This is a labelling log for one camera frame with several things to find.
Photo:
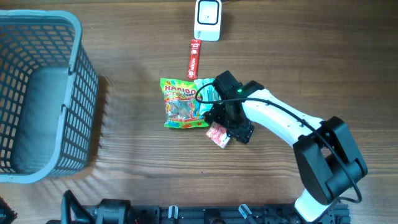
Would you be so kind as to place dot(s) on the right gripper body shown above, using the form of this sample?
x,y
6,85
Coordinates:
x,y
237,126

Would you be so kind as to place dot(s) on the small red snack packet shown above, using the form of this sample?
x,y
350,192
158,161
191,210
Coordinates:
x,y
218,134

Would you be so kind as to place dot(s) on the teal tissue packet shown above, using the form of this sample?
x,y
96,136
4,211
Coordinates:
x,y
208,94

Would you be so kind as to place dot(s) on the green Haribo gummy bag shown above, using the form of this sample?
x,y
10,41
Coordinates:
x,y
182,111

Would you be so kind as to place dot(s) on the red coffee stick sachet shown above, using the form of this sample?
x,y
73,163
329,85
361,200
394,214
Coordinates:
x,y
194,57

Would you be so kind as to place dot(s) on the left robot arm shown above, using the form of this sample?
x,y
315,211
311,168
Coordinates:
x,y
108,211

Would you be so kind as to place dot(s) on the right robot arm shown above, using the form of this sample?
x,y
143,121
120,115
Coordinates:
x,y
329,161

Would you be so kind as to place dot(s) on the white barcode scanner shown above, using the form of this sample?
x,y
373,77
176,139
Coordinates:
x,y
207,20

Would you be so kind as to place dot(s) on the grey plastic shopping basket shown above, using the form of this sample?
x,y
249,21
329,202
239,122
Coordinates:
x,y
48,96

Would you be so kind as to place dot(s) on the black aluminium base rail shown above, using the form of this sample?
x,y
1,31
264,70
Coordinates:
x,y
266,214

